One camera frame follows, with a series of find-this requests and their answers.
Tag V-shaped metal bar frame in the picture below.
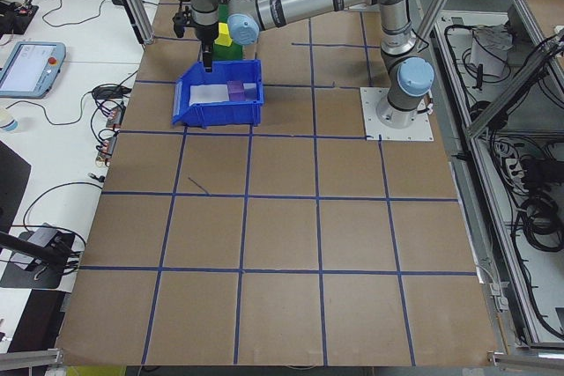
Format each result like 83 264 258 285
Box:
412 0 564 353

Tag purple foam cube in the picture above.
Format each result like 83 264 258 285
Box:
226 80 246 102

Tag white paper cup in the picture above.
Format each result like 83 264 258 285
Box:
0 107 21 133

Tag small circuit board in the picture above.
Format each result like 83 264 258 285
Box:
107 101 128 129
95 132 119 166

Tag black flat monitor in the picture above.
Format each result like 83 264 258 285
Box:
0 140 33 236

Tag black power adapter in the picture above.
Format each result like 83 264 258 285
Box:
90 85 132 100

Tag black camera stand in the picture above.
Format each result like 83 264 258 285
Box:
0 222 78 291

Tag blue plastic storage bin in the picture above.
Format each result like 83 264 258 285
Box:
170 58 266 129

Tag yellow foam cube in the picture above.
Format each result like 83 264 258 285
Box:
218 22 235 48

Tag white foam sheet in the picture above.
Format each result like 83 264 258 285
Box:
189 81 258 107

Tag black device with red board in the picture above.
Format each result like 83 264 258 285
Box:
0 0 41 36

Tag black cable coil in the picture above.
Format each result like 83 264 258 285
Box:
510 193 564 258

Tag aluminium corner bar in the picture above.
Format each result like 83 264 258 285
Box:
0 348 68 369
486 349 564 369

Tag white wrapped box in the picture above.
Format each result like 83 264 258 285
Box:
470 25 515 78

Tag blue grey teach pendant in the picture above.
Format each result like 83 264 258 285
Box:
0 41 68 100

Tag green conveyor belt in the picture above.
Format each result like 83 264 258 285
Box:
213 0 257 62

